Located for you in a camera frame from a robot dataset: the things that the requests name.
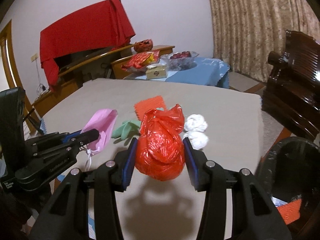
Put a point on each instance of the green rubber glove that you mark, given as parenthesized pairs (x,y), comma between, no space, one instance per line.
(125,130)

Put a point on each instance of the dark wooden armchair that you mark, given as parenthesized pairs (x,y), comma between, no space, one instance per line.
(287,92)

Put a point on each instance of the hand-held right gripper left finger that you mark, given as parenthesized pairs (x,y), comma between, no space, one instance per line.
(130,165)

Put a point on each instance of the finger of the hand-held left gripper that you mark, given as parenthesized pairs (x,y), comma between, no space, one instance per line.
(50,138)
(85,137)

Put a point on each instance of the black television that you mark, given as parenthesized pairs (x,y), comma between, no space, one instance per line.
(75,57)

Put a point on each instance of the beige tissue box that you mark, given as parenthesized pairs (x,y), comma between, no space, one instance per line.
(156,73)

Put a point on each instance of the glass fruit bowl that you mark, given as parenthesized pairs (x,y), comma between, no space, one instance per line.
(185,63)

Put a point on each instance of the orange foam fruit net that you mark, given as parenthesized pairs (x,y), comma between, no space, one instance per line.
(150,105)
(290,211)

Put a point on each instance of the blue scalloped under cloth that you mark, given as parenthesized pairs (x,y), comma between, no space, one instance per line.
(44,127)

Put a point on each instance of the beige patterned curtain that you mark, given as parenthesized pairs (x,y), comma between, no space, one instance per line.
(250,30)

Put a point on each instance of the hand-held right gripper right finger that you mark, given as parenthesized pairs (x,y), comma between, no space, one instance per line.
(192,165)

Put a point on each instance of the light blue tablecloth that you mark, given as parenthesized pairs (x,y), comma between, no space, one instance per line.
(200,75)

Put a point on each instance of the pile of red snack packets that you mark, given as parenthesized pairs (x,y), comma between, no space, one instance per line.
(140,60)

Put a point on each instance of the orange red plastic bag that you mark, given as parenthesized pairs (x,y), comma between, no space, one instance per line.
(143,46)

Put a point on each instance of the trash bin with black liner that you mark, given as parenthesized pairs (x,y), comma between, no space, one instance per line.
(287,155)

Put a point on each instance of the pink face mask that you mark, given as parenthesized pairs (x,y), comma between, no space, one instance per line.
(102,122)

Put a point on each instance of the white tissue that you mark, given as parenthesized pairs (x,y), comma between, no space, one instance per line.
(197,140)
(196,123)

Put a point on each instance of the light wooden television cabinet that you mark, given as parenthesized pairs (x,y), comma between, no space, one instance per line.
(72,85)

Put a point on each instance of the pile of red apples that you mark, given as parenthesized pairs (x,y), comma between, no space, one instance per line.
(180,55)

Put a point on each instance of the red cloth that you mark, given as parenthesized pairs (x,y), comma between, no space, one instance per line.
(87,30)

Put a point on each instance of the wooden door frame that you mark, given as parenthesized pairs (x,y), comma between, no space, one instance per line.
(11,55)

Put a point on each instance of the white wall socket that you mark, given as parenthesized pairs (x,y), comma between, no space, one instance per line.
(34,58)

